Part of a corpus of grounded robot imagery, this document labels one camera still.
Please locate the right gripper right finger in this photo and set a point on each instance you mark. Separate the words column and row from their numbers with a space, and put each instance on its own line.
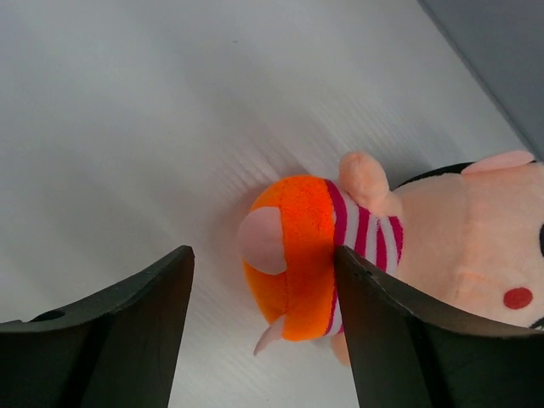
column 408, row 349

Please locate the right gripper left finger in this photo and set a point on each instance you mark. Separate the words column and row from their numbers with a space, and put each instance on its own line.
column 115, row 348

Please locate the doll plush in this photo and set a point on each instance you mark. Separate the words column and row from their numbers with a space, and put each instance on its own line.
column 472, row 237

